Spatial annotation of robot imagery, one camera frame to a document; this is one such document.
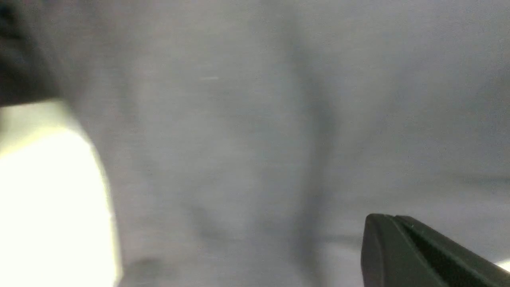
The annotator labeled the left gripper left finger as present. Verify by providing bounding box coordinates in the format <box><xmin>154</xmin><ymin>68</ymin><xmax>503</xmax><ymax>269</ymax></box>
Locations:
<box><xmin>361</xmin><ymin>214</ymin><xmax>443</xmax><ymax>287</ymax></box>

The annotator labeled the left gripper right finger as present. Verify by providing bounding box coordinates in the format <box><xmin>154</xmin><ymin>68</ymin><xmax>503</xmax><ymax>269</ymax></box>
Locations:
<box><xmin>396</xmin><ymin>216</ymin><xmax>510</xmax><ymax>287</ymax></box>

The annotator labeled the dark gray long-sleeve top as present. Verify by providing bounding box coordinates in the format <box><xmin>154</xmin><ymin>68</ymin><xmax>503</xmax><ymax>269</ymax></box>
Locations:
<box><xmin>1</xmin><ymin>0</ymin><xmax>509</xmax><ymax>287</ymax></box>

